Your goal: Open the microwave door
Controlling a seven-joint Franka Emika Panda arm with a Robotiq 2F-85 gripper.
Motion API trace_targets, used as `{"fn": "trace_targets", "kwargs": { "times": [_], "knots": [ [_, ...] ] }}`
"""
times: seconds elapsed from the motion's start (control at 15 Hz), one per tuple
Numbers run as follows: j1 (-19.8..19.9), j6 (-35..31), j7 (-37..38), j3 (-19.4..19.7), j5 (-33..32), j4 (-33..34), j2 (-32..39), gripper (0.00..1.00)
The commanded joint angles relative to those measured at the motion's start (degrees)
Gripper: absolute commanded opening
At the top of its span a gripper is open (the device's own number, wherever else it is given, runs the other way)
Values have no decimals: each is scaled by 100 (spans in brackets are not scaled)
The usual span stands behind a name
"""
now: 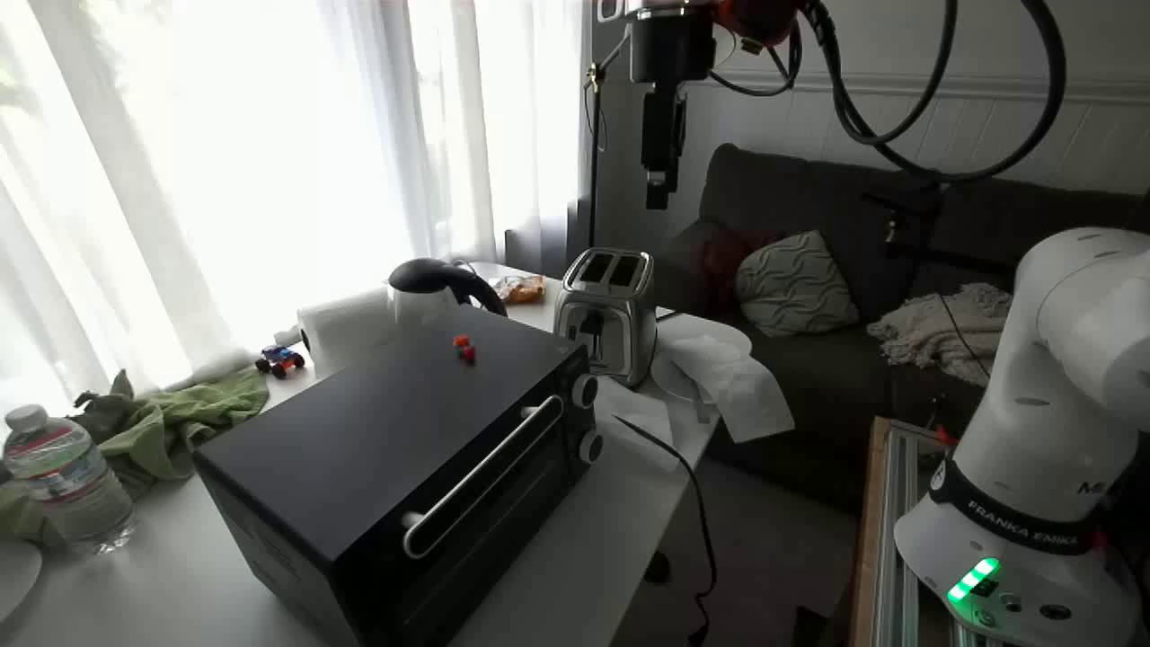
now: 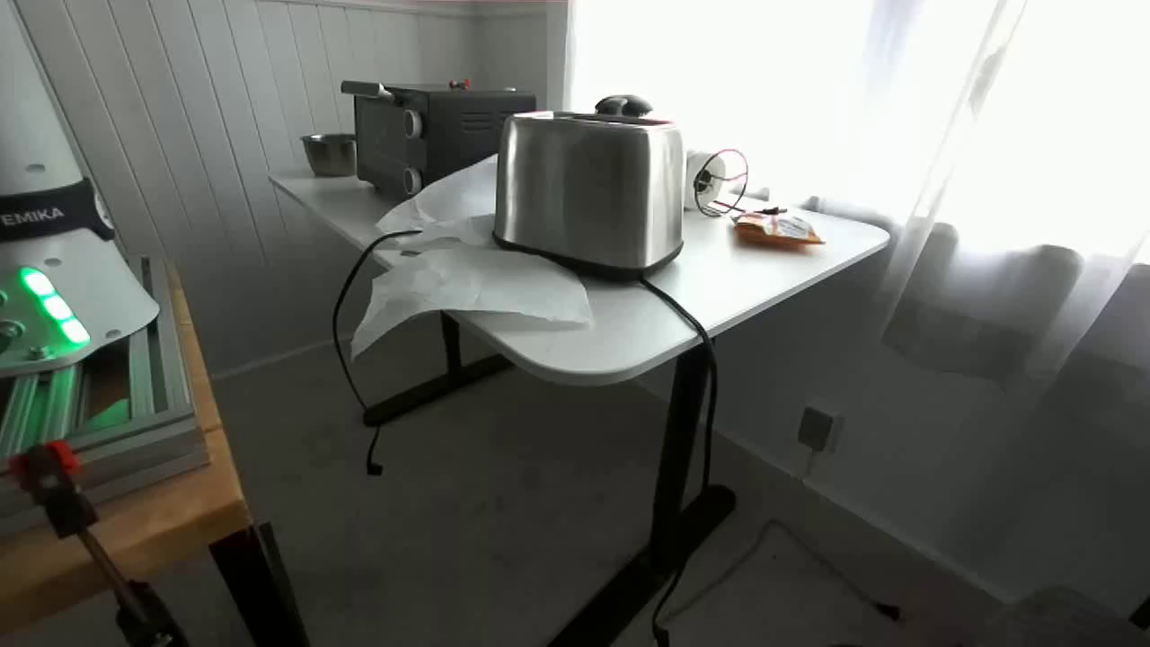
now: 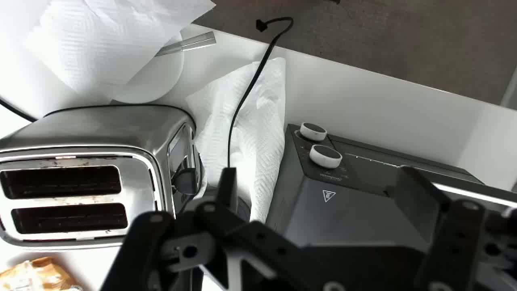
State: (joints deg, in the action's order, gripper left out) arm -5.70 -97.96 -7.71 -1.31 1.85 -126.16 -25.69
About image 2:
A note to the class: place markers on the orange black clamp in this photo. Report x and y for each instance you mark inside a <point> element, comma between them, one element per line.
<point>50,480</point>

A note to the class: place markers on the white sheer curtain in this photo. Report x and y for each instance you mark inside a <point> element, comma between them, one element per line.
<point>1001,139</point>

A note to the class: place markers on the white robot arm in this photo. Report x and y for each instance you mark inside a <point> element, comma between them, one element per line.
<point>63,278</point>

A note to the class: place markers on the wooden robot mounting table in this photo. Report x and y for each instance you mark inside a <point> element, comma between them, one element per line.
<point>165,525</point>

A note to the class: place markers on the white desk with black legs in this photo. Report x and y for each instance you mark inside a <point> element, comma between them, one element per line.
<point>667,318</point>

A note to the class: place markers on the wall power socket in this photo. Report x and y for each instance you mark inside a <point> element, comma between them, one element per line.
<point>818,430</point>

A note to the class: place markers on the aluminium extrusion frame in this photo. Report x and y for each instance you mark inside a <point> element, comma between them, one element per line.
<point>129,410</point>

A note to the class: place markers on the orange snack packet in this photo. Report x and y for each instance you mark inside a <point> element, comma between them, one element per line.
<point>773,233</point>

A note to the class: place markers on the small metal cup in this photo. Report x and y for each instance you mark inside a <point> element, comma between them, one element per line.
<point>330,151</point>

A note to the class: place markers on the black microwave oven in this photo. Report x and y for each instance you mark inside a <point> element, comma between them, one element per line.
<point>420,136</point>

